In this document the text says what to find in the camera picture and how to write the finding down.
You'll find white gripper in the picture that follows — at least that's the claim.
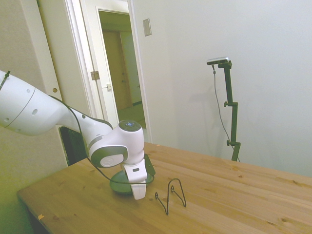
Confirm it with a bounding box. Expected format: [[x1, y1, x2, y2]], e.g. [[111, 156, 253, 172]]
[[122, 162, 149, 201]]

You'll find dark green round plate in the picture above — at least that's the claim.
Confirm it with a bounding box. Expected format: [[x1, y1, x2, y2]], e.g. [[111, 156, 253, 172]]
[[109, 170, 155, 195]]

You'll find black ribbed cabinet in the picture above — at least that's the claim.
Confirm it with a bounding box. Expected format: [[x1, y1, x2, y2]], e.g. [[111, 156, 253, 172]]
[[59, 125, 91, 167]]

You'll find white open door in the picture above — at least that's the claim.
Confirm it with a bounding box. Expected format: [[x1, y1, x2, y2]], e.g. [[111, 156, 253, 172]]
[[96, 6, 121, 127]]

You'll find black wire plate stand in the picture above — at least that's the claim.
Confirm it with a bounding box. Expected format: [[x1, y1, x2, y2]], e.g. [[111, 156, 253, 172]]
[[155, 178, 187, 215]]

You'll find black jointed camera stand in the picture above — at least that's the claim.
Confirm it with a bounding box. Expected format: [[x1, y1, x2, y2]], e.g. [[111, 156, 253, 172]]
[[217, 60, 241, 162]]

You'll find silver stereo camera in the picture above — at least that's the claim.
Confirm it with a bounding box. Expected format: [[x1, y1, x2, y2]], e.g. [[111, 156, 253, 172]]
[[206, 57, 230, 66]]

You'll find beige light switch plate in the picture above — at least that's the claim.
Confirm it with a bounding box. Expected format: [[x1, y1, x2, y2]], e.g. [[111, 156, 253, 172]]
[[142, 18, 152, 37]]

